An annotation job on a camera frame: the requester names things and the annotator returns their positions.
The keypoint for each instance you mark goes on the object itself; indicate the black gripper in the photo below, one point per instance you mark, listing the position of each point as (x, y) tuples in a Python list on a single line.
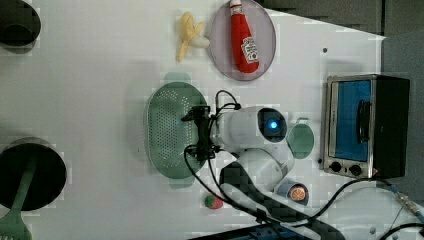
[(204, 149)]

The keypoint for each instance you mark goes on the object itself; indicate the green oval strainer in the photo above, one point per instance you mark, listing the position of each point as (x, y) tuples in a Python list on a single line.
[(167, 135)]

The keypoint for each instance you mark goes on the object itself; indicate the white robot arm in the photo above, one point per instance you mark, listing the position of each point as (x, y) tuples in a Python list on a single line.
[(257, 137)]

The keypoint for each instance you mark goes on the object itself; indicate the red plush strawberry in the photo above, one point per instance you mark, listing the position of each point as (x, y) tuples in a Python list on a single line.
[(213, 202)]

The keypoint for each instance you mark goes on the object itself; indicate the green plastic mug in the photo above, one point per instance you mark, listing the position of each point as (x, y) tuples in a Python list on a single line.
[(300, 138)]

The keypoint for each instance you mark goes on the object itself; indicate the red plush ketchup bottle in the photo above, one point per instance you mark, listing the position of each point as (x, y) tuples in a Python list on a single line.
[(244, 49)]

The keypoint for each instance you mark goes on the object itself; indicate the yellow plush peeled banana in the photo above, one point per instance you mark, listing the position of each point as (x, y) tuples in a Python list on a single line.
[(191, 35)]

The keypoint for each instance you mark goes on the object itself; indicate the grey round plate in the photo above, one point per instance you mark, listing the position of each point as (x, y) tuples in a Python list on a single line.
[(263, 32)]

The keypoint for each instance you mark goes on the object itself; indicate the silver black toaster oven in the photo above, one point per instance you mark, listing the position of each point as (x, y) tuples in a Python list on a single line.
[(366, 124)]

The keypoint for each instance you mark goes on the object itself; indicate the green plastic spatula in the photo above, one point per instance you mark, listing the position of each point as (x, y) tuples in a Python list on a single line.
[(12, 226)]

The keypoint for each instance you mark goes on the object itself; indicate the black cylindrical cup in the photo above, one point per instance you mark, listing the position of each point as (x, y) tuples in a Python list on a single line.
[(20, 25)]

